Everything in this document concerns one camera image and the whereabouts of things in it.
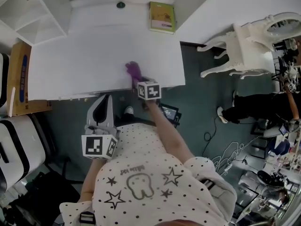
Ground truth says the person's right forearm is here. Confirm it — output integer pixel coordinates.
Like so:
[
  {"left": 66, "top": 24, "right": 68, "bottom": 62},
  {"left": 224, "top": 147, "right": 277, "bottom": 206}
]
[{"left": 145, "top": 101, "right": 196, "bottom": 165}]

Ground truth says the green book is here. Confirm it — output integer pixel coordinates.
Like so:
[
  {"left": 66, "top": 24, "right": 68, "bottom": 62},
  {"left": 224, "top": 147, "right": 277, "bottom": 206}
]
[{"left": 148, "top": 1, "right": 176, "bottom": 34}]

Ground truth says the purple cloth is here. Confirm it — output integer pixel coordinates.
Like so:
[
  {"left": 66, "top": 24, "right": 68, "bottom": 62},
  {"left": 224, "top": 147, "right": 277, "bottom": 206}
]
[{"left": 125, "top": 61, "right": 143, "bottom": 87}]

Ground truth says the black office chair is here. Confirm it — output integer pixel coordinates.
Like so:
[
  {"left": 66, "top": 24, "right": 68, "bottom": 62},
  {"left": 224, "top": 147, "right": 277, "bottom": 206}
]
[{"left": 9, "top": 156, "right": 80, "bottom": 226}]

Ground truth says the white and black robot machine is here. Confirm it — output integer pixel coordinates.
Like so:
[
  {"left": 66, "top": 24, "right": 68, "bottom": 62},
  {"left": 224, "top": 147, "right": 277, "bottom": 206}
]
[
  {"left": 0, "top": 53, "right": 10, "bottom": 108},
  {"left": 0, "top": 114, "right": 47, "bottom": 193}
]

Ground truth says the white ornate vanity with mirror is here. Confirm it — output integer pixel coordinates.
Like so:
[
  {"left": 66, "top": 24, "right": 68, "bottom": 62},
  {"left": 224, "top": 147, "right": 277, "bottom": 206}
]
[{"left": 197, "top": 12, "right": 301, "bottom": 80}]

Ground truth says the white shelf cabinet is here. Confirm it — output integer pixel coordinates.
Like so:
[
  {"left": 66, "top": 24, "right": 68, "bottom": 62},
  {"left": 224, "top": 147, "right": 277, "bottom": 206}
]
[{"left": 0, "top": 0, "right": 224, "bottom": 46}]

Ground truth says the person's left forearm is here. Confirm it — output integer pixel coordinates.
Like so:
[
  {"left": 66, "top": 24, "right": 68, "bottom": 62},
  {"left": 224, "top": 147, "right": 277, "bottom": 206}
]
[{"left": 79, "top": 159, "right": 109, "bottom": 202}]

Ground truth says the person's white dotted shirt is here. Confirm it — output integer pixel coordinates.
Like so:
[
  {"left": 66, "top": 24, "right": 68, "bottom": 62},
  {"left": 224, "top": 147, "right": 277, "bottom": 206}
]
[{"left": 59, "top": 123, "right": 238, "bottom": 226}]

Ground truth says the white desk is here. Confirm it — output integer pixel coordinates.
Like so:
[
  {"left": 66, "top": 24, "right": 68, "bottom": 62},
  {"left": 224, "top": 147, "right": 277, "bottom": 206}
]
[{"left": 29, "top": 5, "right": 186, "bottom": 101}]

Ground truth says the black tablet screen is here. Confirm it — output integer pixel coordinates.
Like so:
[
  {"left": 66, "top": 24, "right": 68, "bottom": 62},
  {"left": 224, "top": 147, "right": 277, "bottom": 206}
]
[{"left": 159, "top": 104, "right": 182, "bottom": 127}]

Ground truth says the tangle of white cables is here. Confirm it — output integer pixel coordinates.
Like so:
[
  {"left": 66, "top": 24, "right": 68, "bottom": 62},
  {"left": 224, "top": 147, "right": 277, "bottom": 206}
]
[{"left": 211, "top": 139, "right": 259, "bottom": 174}]

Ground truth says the brown cardboard box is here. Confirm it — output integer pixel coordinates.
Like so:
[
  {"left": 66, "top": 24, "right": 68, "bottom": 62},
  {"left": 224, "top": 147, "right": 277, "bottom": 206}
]
[{"left": 6, "top": 41, "right": 53, "bottom": 116}]

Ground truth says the white flat stick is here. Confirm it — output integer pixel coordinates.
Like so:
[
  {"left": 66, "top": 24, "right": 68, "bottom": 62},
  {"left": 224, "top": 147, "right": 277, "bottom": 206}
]
[{"left": 8, "top": 86, "right": 16, "bottom": 117}]

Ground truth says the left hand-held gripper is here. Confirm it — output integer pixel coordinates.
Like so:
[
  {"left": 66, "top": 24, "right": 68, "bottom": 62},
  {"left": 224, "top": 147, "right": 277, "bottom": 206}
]
[{"left": 81, "top": 94, "right": 121, "bottom": 160}]

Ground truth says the black cable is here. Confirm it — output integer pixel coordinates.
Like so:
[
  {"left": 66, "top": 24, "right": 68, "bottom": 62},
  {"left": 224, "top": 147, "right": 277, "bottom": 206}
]
[{"left": 203, "top": 116, "right": 218, "bottom": 157}]

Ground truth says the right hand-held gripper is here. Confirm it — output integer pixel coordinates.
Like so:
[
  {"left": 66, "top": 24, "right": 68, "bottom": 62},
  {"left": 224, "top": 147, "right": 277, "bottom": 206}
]
[{"left": 137, "top": 75, "right": 163, "bottom": 110}]

